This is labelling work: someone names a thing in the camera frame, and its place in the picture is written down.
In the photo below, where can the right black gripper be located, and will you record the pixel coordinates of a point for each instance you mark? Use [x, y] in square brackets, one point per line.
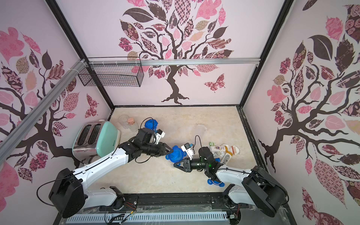
[186, 164]

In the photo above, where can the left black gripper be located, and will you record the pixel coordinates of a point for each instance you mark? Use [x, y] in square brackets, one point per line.
[164, 145]

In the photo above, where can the blue lid container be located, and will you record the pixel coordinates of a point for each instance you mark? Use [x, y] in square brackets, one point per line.
[177, 155]
[151, 124]

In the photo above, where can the detached blue container lid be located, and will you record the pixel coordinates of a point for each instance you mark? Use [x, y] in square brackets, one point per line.
[216, 183]

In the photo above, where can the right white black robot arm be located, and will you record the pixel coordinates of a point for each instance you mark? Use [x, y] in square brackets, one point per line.
[251, 186]

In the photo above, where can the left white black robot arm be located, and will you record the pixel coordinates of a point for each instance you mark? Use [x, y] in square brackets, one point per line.
[70, 193]

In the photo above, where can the small bottle cork lid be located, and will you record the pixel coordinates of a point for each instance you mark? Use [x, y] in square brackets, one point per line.
[133, 126]

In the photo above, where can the clear glass tumbler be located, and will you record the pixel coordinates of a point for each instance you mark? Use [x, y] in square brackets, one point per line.
[123, 121]

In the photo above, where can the mint chrome toaster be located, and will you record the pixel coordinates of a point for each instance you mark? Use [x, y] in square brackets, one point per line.
[96, 138]

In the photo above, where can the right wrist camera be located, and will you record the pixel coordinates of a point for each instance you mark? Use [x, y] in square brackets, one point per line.
[188, 148]

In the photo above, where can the black base frame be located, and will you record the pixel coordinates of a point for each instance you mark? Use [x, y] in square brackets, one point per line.
[240, 214]

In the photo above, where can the white slotted cable duct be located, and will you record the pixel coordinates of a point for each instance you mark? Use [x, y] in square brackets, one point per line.
[145, 218]

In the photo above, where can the black wire basket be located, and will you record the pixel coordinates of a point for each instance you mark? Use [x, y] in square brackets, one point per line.
[111, 73]

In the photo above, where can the back aluminium rail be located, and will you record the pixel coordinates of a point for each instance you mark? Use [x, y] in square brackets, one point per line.
[178, 62]

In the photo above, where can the aluminium rail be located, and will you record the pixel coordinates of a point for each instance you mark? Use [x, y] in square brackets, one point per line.
[16, 136]
[178, 62]

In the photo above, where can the left aluminium rail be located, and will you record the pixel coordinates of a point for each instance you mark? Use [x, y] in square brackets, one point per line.
[16, 136]

